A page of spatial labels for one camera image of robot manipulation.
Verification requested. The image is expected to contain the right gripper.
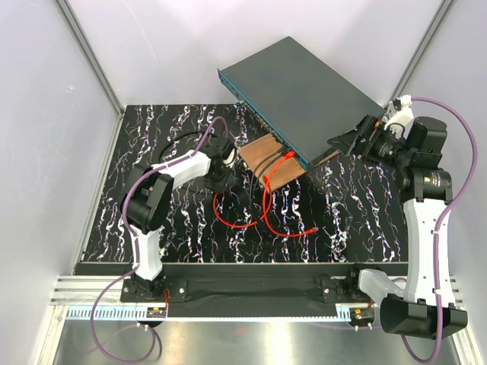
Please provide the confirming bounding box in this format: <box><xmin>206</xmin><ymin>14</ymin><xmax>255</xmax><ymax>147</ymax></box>
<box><xmin>326</xmin><ymin>114</ymin><xmax>413</xmax><ymax>170</ymax></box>

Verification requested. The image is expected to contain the red ethernet cable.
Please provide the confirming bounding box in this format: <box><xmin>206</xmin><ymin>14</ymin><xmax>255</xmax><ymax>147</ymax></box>
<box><xmin>261</xmin><ymin>151</ymin><xmax>319</xmax><ymax>239</ymax></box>
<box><xmin>212</xmin><ymin>189</ymin><xmax>259</xmax><ymax>229</ymax></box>

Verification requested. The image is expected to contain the grey network switch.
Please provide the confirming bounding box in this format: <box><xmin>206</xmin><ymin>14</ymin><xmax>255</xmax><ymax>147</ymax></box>
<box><xmin>218</xmin><ymin>36</ymin><xmax>385</xmax><ymax>170</ymax></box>

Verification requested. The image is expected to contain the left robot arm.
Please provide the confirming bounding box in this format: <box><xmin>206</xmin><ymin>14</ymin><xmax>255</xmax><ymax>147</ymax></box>
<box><xmin>120</xmin><ymin>136</ymin><xmax>237</xmax><ymax>301</ymax></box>

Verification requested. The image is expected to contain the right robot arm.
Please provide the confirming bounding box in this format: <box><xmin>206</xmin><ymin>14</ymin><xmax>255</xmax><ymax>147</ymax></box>
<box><xmin>328</xmin><ymin>116</ymin><xmax>468</xmax><ymax>340</ymax></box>

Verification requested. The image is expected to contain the wooden board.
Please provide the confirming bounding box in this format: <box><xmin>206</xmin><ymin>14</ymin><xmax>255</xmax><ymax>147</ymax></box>
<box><xmin>237</xmin><ymin>134</ymin><xmax>339</xmax><ymax>193</ymax></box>

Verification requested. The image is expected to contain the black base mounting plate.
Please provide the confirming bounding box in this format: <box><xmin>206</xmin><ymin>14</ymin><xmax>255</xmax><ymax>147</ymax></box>
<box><xmin>74</xmin><ymin>262</ymin><xmax>412</xmax><ymax>319</ymax></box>

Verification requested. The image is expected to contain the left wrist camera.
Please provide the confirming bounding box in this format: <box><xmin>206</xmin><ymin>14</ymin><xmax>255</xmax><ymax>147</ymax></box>
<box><xmin>222</xmin><ymin>147</ymin><xmax>237</xmax><ymax>168</ymax></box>

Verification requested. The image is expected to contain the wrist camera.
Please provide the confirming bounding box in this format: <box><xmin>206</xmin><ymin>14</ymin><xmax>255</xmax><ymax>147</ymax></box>
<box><xmin>222</xmin><ymin>147</ymin><xmax>237</xmax><ymax>168</ymax></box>
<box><xmin>383</xmin><ymin>94</ymin><xmax>414</xmax><ymax>129</ymax></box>

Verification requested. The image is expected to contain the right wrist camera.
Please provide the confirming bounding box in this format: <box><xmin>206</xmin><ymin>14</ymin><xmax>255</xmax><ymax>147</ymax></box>
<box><xmin>383</xmin><ymin>94</ymin><xmax>414</xmax><ymax>129</ymax></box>

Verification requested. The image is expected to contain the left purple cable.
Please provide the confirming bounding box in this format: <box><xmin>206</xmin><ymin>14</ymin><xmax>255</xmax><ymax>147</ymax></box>
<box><xmin>89</xmin><ymin>116</ymin><xmax>229</xmax><ymax>361</ymax></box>

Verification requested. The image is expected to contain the aluminium frame rail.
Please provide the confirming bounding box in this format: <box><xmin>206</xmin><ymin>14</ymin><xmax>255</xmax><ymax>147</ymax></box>
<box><xmin>49</xmin><ymin>277</ymin><xmax>465</xmax><ymax>324</ymax></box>

